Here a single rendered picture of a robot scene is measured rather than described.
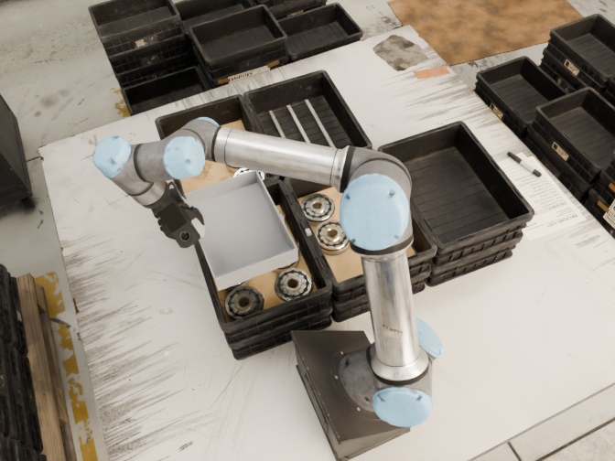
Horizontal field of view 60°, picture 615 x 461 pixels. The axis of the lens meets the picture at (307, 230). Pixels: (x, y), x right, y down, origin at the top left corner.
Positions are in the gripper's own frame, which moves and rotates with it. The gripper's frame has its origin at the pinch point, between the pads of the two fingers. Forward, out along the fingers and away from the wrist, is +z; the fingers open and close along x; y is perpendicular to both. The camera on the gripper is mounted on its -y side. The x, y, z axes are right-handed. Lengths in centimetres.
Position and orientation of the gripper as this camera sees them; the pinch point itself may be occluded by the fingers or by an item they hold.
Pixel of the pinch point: (199, 238)
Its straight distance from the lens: 130.6
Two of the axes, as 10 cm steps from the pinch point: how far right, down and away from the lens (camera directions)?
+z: 2.9, 4.3, 8.5
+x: -8.4, 5.5, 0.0
